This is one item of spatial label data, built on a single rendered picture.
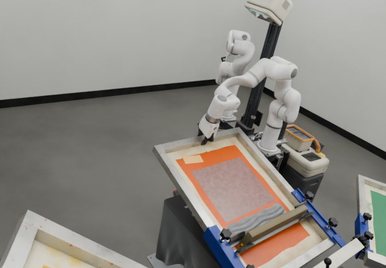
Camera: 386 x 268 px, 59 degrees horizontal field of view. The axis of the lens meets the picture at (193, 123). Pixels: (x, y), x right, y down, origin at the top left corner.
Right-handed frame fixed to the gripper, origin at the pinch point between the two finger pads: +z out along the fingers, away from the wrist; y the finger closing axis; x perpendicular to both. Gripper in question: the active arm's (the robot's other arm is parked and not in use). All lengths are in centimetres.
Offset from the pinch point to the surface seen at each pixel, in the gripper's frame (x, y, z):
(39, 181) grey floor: 43, 116, 162
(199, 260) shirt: 22, -48, 29
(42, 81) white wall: -4, 276, 173
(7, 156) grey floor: 60, 164, 175
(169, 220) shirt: 22.6, -22.0, 32.9
